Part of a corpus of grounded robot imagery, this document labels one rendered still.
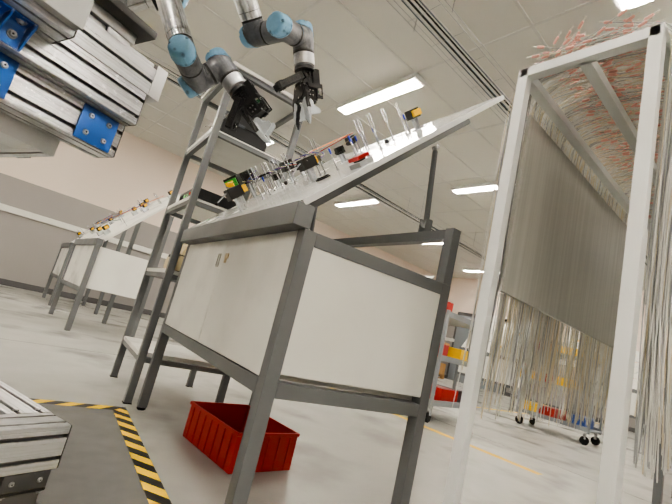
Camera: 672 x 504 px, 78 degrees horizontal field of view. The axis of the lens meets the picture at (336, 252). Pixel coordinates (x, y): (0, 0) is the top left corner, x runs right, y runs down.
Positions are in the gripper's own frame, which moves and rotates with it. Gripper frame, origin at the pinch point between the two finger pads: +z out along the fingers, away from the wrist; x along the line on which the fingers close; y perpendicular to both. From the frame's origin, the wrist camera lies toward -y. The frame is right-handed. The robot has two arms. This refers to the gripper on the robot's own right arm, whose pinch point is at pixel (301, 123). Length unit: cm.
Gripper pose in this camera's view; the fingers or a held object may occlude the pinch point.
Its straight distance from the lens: 153.1
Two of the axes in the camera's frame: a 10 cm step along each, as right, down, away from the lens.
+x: -5.4, 0.1, 8.4
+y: 8.4, -0.5, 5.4
